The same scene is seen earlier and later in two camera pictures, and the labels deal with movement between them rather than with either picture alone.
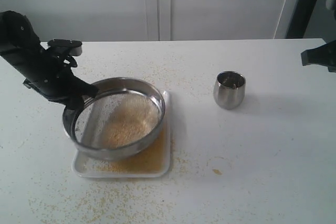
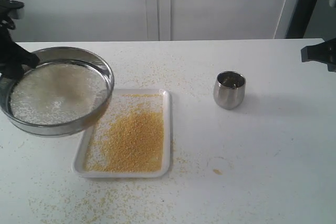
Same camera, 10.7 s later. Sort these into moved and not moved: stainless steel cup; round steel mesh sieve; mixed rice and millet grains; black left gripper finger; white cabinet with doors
Moved: black left gripper finger; round steel mesh sieve
Not moved: white cabinet with doors; mixed rice and millet grains; stainless steel cup
